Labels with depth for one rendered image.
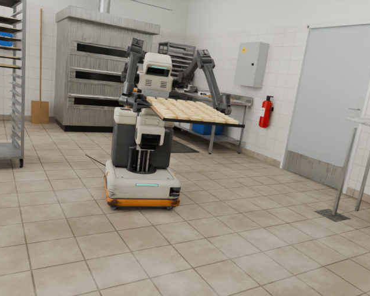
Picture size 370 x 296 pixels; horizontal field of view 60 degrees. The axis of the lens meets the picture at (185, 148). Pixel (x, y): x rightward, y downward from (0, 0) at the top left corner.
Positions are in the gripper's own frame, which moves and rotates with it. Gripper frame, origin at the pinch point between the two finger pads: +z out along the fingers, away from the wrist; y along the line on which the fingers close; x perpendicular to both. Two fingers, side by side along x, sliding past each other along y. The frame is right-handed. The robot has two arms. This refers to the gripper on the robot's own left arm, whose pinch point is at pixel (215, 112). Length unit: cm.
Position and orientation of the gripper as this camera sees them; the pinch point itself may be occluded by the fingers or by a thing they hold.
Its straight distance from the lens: 186.6
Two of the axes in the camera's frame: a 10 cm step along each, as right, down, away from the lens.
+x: -8.7, -2.4, 4.4
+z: -4.8, 1.6, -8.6
